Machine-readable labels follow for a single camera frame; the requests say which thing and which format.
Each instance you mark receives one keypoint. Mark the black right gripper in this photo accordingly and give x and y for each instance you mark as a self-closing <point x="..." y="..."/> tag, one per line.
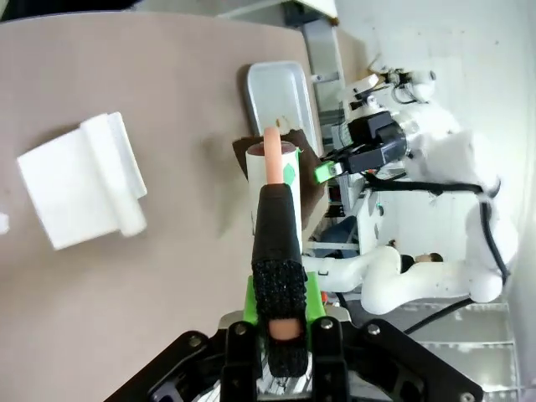
<point x="377" y="142"/>

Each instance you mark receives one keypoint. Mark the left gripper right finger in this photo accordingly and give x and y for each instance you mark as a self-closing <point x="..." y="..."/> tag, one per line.
<point x="326" y="360"/>

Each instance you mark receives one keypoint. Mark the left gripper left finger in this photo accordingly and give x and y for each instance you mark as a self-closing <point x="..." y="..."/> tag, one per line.
<point x="240" y="360"/>

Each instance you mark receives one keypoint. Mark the brown cloth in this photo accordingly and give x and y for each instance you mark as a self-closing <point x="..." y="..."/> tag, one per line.
<point x="310" y="167"/>

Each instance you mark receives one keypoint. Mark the pink lint roller black grip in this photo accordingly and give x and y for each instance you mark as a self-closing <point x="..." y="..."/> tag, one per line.
<point x="276" y="234"/>

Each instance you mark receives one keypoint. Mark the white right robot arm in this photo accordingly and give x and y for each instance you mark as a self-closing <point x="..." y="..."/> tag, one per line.
<point x="444" y="138"/>

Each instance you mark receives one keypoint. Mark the silver metal tray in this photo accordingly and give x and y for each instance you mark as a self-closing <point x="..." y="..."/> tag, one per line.
<point x="272" y="96"/>

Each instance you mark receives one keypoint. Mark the person in background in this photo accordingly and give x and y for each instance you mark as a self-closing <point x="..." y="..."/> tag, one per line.
<point x="423" y="259"/>

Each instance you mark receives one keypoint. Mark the white lint roller stand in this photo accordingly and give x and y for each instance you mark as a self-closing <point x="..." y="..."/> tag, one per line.
<point x="75" y="188"/>

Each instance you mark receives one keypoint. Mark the small white scrap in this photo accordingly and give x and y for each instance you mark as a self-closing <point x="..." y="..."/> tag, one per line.
<point x="3" y="223"/>

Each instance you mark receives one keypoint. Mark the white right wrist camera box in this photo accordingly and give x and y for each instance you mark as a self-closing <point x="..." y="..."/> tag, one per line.
<point x="360" y="90"/>

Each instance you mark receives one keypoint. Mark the grey metal table frame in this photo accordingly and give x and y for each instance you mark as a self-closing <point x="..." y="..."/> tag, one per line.
<point x="324" y="50"/>

